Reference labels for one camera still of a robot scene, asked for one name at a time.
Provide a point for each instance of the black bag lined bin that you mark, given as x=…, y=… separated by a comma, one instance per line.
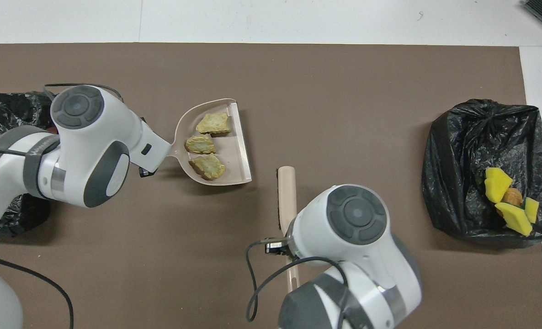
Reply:
x=463, y=173

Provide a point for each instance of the plain yellow sponge chunk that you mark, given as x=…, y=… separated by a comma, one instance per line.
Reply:
x=497, y=184

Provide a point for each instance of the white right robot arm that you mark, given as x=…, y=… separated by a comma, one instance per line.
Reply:
x=367, y=256

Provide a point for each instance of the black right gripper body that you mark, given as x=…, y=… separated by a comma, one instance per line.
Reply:
x=275, y=246

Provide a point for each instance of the yellow sponge with green layer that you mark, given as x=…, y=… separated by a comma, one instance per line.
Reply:
x=514, y=218

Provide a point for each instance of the beige plastic dustpan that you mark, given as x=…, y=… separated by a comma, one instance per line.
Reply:
x=234, y=155

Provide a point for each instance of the brown table mat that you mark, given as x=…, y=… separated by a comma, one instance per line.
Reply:
x=344, y=91

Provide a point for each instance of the brown rounded sponge lump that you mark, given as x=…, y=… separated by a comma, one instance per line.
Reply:
x=512, y=197

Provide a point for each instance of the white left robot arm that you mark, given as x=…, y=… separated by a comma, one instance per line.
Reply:
x=92, y=137

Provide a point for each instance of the beige hand brush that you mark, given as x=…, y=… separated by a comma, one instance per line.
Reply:
x=287, y=192

